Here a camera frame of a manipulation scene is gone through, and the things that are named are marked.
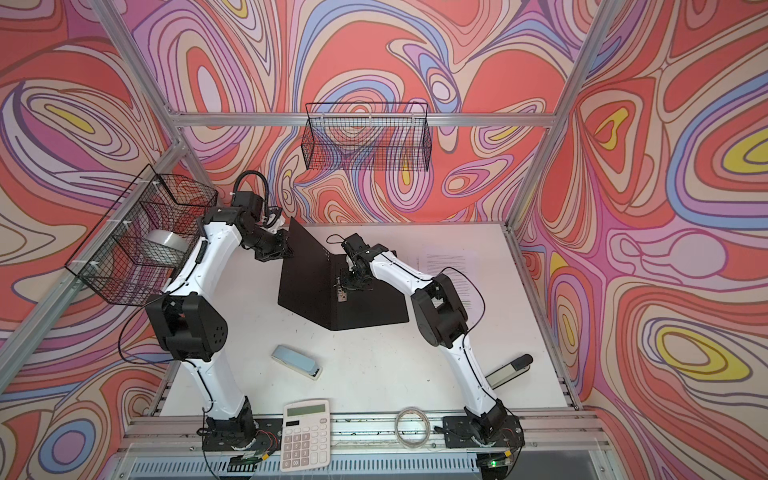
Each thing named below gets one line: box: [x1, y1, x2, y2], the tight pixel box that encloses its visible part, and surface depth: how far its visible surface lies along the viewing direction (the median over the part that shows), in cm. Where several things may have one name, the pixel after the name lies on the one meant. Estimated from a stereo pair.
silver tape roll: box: [146, 229, 190, 253], surface depth 75 cm
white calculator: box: [280, 400, 331, 472], surface depth 73 cm
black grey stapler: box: [485, 354, 534, 390], surface depth 82 cm
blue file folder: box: [278, 216, 409, 331], surface depth 98 cm
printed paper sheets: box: [417, 244, 484, 316], surface depth 110 cm
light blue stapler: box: [271, 344, 323, 381], surface depth 84 cm
